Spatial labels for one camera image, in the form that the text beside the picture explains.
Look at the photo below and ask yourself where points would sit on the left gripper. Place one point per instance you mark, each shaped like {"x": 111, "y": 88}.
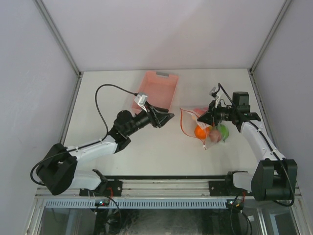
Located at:
{"x": 158, "y": 119}

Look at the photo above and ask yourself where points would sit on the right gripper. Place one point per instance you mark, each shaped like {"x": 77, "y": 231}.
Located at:
{"x": 211, "y": 117}

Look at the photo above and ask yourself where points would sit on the fake orange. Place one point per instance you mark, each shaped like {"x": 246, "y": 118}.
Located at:
{"x": 202, "y": 133}

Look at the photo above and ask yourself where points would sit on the clear zip top bag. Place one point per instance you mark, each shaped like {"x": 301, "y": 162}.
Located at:
{"x": 188, "y": 125}

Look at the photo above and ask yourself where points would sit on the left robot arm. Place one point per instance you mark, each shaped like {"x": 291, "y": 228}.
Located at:
{"x": 58, "y": 170}

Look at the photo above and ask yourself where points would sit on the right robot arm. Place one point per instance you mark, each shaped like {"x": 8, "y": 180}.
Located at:
{"x": 274, "y": 178}

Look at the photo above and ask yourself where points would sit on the fake red fruit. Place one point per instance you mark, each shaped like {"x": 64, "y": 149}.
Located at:
{"x": 198, "y": 111}

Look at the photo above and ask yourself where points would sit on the fake brown pink fruit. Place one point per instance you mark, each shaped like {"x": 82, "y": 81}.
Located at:
{"x": 215, "y": 136}

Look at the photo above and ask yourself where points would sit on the fake green fruit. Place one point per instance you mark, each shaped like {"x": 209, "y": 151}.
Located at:
{"x": 223, "y": 130}

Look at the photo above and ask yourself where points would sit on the pink plastic basket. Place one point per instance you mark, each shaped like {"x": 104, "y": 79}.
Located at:
{"x": 159, "y": 87}

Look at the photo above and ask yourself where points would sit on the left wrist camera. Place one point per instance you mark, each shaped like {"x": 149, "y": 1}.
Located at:
{"x": 140, "y": 99}

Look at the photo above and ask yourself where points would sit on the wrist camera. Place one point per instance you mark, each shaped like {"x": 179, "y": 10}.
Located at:
{"x": 216, "y": 93}
{"x": 140, "y": 99}

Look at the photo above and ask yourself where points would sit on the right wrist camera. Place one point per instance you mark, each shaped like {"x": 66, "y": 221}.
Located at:
{"x": 216, "y": 93}

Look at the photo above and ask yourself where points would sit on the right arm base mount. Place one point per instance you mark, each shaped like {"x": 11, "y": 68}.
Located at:
{"x": 220, "y": 188}

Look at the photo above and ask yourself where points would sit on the aluminium front rail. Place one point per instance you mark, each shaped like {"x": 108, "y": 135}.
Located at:
{"x": 168, "y": 188}

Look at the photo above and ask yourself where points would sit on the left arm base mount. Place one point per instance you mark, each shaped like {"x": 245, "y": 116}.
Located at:
{"x": 109, "y": 188}

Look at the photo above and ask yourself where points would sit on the slotted cable duct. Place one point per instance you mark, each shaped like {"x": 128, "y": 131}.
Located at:
{"x": 169, "y": 203}

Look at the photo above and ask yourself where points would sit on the right aluminium corner post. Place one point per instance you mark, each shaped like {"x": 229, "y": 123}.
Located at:
{"x": 281, "y": 14}

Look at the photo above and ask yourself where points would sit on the aluminium corner post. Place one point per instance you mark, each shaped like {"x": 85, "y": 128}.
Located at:
{"x": 281, "y": 14}
{"x": 46, "y": 16}

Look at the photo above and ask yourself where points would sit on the left aluminium corner post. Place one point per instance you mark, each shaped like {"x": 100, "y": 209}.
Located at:
{"x": 46, "y": 16}

